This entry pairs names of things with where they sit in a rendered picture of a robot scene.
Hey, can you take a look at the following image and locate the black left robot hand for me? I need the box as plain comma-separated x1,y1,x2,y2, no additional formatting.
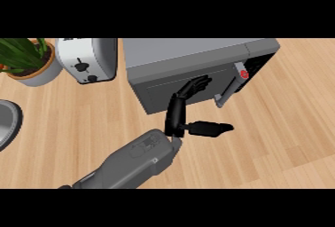
164,74,237,138

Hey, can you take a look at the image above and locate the dark grey microwave door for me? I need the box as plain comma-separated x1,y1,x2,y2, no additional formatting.
126,65,241,116

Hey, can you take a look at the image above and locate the grey microwave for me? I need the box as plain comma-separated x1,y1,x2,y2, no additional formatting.
122,37,283,116

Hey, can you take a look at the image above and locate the white toaster with black knobs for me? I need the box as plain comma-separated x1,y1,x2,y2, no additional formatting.
54,37,120,85

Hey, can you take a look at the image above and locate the pale grey pot orange rim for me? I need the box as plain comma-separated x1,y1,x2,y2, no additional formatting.
5,39,66,88

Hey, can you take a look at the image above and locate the grey round metal basin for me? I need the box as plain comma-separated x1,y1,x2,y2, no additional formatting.
0,99,26,152

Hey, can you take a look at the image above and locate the green leafy plant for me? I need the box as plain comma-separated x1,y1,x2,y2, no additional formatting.
0,37,52,74

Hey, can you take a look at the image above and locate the pale grey door handle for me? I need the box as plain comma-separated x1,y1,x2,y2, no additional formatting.
215,77,241,109

